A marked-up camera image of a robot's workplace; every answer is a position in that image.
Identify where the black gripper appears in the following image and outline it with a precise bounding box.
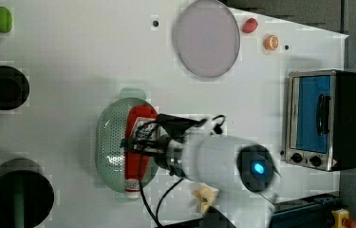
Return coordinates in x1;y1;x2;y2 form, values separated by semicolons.
121;114;207;168

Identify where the red ketchup bottle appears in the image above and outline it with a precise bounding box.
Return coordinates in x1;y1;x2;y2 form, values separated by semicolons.
124;104;158;199

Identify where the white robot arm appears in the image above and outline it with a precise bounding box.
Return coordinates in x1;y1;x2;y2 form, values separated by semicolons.
120;114;279;228

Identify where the green oval strainer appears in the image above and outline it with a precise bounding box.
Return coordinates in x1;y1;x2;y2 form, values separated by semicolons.
95;87;158;194

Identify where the black cylinder near strainer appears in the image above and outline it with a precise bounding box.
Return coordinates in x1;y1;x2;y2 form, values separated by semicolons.
0;159;55;228

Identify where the grey round plate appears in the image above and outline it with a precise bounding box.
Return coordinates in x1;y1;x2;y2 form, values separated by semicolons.
175;0;240;77

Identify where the large red strawberry toy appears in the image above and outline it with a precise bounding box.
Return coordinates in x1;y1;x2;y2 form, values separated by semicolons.
241;18;258;34

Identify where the black cylinder under gripper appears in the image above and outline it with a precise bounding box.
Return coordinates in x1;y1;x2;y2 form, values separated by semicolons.
0;66;29;110

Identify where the orange slice toy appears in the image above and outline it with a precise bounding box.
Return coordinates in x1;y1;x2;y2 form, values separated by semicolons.
264;35;279;50

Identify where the black toaster oven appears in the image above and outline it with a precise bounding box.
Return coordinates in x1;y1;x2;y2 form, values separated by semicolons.
285;69;356;172

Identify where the green round toy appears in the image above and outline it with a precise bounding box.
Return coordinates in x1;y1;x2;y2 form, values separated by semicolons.
0;7;13;33

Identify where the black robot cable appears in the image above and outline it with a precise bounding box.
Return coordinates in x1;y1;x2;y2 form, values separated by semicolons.
136;114;227;228

